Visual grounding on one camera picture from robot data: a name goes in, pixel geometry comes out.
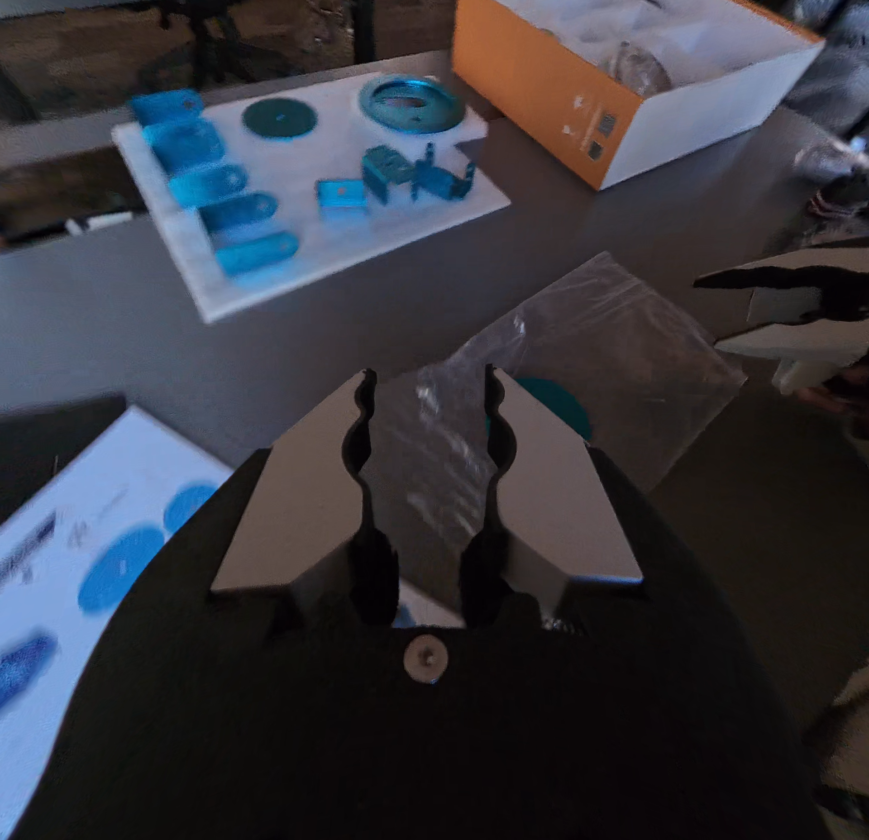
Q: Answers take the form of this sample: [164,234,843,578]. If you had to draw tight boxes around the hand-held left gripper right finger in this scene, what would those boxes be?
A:
[459,363,645,629]

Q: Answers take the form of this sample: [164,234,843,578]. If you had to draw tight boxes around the grey desk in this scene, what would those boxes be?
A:
[0,49,869,739]

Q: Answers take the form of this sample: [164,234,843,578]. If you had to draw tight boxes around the plain blue round plate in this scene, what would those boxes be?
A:
[241,98,319,138]

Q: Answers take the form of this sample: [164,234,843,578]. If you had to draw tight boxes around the white foam sheet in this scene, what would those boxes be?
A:
[112,72,511,325]

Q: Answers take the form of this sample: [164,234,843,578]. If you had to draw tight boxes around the clear plastic bag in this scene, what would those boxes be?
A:
[367,251,748,556]

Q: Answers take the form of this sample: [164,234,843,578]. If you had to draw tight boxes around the orange and white box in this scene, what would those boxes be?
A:
[451,0,826,191]

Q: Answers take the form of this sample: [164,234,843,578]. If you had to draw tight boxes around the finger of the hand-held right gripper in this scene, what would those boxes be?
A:
[713,316,869,397]
[692,244,869,326]

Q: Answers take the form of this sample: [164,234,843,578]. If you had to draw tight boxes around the bagged servos and parts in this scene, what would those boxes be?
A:
[791,137,869,220]

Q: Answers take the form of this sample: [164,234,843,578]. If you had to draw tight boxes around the blue ring-shaped plate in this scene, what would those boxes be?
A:
[358,73,467,135]

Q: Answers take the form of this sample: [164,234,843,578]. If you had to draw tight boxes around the clear bagged part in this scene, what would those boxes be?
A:
[597,39,673,99]

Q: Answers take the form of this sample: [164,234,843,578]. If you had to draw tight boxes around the small dark blue bracket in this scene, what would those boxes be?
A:
[362,145,416,205]
[409,142,477,203]

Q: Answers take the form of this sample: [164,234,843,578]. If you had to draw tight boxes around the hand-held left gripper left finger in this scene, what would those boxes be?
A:
[209,368,401,628]

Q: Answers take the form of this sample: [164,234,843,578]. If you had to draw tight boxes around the assembly guide booklet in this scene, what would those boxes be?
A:
[0,406,235,821]

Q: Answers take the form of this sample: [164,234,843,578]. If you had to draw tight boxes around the small light blue bracket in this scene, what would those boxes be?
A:
[315,178,371,218]

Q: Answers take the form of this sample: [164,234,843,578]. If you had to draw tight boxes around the person's right hand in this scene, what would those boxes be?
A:
[797,370,869,442]

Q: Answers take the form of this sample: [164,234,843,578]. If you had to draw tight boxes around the blue perforated round metal plate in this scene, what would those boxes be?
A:
[512,376,593,442]

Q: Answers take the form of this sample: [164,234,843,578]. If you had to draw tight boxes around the black flat base plate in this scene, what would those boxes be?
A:
[0,395,129,522]

